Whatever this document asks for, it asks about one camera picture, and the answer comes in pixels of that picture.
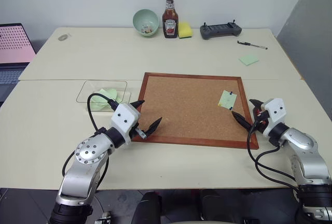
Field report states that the green sticky note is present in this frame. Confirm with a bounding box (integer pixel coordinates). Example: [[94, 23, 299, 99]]
[[217, 90, 238, 109]]

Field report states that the dark rounded shape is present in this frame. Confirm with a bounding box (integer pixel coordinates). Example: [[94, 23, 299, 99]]
[[131, 191, 163, 224], [199, 188, 236, 224]]

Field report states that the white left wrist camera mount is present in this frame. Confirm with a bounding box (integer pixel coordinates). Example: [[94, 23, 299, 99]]
[[111, 103, 141, 149]]

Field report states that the laptop with pink screen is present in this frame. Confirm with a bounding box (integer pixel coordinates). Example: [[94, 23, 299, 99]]
[[0, 23, 37, 102]]

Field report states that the cork board with wooden frame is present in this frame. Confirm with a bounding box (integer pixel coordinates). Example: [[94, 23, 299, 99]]
[[130, 72, 260, 150]]

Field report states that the green sticky note pad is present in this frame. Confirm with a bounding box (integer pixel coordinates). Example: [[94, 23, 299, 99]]
[[238, 54, 260, 67]]

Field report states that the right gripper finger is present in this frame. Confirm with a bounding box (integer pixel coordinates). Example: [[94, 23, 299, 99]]
[[248, 99, 264, 111], [231, 110, 254, 132]]

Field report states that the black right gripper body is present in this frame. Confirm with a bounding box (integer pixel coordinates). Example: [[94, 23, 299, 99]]
[[250, 105, 271, 134]]

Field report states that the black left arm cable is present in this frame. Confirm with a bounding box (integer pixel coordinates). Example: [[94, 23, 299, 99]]
[[86, 93, 122, 137]]

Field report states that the yellow sponge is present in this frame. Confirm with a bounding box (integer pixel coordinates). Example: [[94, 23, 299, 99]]
[[177, 21, 193, 40]]

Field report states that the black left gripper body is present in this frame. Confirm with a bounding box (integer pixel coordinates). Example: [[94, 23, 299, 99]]
[[130, 125, 147, 141]]

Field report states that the black pen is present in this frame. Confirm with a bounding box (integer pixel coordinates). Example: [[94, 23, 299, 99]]
[[237, 40, 269, 51]]

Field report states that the grey remote controller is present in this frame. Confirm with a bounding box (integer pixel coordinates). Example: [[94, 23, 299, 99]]
[[199, 19, 242, 40]]

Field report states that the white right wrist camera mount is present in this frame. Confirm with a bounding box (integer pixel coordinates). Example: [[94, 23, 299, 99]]
[[260, 98, 287, 138]]

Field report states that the clear plastic tray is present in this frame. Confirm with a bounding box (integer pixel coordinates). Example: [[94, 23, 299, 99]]
[[76, 79, 132, 114]]

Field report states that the ketchup bottle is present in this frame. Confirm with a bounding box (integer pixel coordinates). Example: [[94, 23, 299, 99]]
[[162, 0, 179, 39]]

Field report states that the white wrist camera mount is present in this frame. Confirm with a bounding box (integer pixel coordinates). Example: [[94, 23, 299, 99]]
[[260, 98, 287, 138], [111, 103, 141, 149]]

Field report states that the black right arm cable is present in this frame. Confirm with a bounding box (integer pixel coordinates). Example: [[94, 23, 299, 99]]
[[246, 119, 303, 191]]

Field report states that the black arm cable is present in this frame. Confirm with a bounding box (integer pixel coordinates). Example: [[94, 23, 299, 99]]
[[246, 119, 303, 191], [86, 93, 122, 137]]

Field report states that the mint green bowl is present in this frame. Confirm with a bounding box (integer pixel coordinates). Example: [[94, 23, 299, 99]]
[[132, 9, 159, 38]]

